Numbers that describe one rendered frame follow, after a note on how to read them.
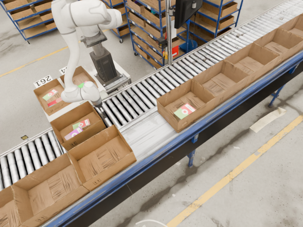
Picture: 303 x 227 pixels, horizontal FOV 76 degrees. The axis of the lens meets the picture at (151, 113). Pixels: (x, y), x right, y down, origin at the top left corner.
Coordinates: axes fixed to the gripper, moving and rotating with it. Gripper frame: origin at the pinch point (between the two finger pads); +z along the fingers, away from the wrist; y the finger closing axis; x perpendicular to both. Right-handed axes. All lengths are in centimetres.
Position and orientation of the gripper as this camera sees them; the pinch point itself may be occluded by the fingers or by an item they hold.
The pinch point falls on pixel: (104, 115)
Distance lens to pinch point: 185.6
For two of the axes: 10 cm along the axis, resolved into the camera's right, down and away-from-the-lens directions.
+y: -5.6, -6.3, 5.4
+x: -8.2, 5.0, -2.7
